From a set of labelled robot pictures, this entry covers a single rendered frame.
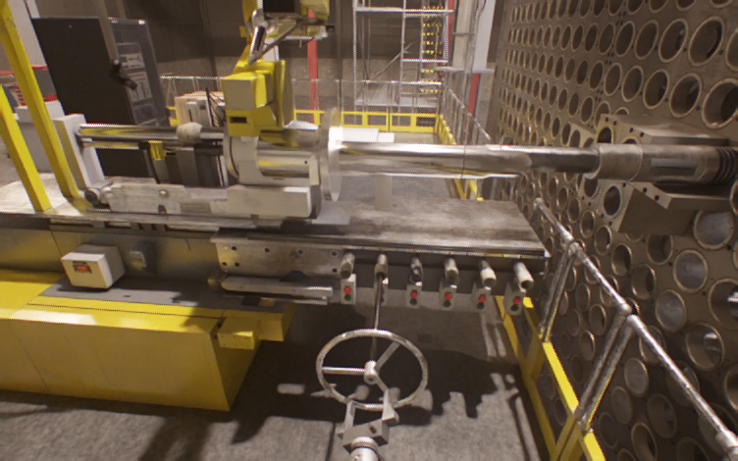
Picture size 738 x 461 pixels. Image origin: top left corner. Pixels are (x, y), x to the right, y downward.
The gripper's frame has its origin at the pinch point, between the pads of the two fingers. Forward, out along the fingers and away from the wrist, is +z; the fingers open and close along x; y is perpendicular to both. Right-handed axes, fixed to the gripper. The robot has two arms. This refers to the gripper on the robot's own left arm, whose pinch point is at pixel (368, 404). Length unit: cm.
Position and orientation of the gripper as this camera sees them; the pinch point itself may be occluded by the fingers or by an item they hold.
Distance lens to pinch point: 128.7
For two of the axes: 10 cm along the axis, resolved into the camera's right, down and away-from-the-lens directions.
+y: -5.1, -7.8, -3.7
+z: 0.8, -4.7, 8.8
